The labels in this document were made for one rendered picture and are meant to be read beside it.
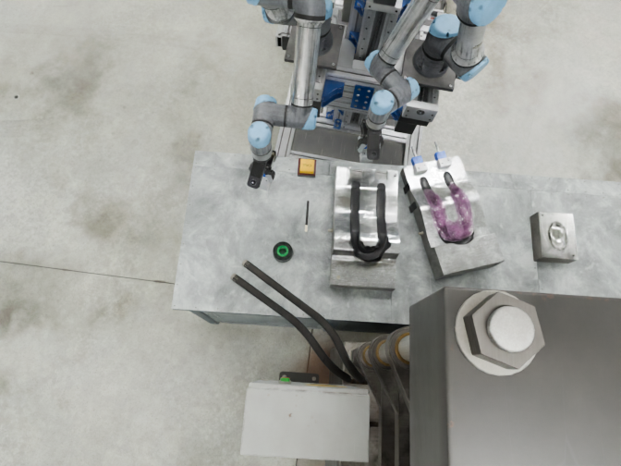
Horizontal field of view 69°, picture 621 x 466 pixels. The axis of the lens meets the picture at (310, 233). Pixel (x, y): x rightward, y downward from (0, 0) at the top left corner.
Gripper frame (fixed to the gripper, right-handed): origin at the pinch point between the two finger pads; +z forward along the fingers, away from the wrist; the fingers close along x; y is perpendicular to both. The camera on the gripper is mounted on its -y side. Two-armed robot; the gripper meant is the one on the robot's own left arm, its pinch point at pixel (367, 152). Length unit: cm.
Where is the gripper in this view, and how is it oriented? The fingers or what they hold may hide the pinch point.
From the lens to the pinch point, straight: 190.9
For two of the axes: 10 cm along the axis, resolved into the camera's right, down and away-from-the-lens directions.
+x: -10.0, 0.6, -0.6
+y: -0.7, -9.5, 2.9
